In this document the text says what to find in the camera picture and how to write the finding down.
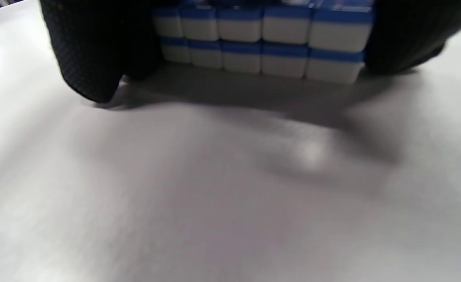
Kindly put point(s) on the blue mahjong tile wall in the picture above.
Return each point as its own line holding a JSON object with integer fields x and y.
{"x": 285, "y": 31}

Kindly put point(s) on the person's left hand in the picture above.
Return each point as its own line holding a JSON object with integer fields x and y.
{"x": 97, "y": 39}

